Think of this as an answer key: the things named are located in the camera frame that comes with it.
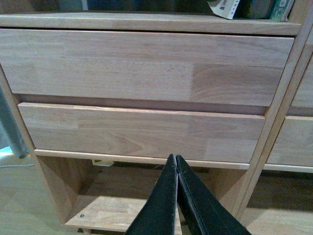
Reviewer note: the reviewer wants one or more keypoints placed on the upper right wooden drawer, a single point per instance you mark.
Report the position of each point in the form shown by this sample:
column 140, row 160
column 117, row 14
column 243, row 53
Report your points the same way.
column 304, row 94

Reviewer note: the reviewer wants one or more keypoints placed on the left wooden shelf unit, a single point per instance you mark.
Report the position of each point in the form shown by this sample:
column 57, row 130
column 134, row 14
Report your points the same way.
column 101, row 192

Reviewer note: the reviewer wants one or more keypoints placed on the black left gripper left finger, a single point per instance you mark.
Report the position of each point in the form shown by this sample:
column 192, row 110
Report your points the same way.
column 157, row 217

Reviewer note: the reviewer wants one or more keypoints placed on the green upright book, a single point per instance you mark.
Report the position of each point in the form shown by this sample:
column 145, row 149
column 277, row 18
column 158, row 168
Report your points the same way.
column 280, row 10

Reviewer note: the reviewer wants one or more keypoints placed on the upper left wooden drawer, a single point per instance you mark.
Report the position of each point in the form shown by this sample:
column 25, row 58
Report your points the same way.
column 200, row 68

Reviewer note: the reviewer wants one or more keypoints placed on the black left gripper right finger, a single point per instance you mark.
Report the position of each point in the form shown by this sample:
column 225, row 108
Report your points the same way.
column 202, row 211

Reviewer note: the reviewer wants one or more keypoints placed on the white book with red spine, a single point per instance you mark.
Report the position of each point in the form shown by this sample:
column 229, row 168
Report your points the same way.
column 224, row 8

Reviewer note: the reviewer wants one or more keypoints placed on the right wooden shelf unit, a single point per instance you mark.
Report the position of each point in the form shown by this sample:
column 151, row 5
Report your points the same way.
column 299, row 56

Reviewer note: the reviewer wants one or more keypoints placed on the lower left wooden drawer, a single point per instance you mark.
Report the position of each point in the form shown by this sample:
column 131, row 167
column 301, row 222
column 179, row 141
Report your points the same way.
column 142, row 133

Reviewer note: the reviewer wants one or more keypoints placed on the wooden drawer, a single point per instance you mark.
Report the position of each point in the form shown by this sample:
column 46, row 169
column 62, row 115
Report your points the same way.
column 200, row 68
column 294, row 143
column 304, row 94
column 142, row 133

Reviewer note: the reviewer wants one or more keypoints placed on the lower right wooden drawer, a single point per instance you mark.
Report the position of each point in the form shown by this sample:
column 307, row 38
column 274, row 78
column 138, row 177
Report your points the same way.
column 294, row 143

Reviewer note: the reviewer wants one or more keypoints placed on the wooden shelf unit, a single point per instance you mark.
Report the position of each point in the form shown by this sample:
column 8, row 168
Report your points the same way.
column 101, row 192
column 299, row 56

